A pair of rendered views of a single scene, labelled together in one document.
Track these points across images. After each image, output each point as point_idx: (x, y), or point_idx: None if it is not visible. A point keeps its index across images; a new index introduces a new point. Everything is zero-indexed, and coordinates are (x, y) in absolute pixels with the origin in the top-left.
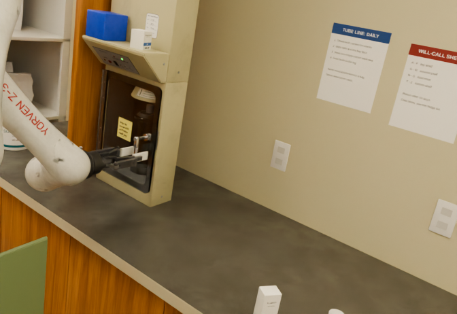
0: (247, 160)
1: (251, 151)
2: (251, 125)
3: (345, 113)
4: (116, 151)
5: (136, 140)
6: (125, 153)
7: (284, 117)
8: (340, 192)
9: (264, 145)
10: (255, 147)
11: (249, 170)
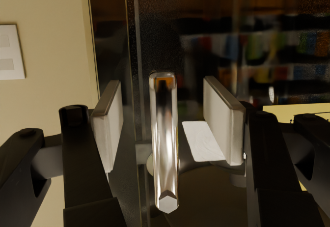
0: (71, 14)
1: (67, 36)
2: (84, 85)
3: None
4: (246, 174)
5: (157, 198)
6: (219, 114)
7: (25, 119)
8: None
9: (45, 57)
10: (63, 47)
11: None
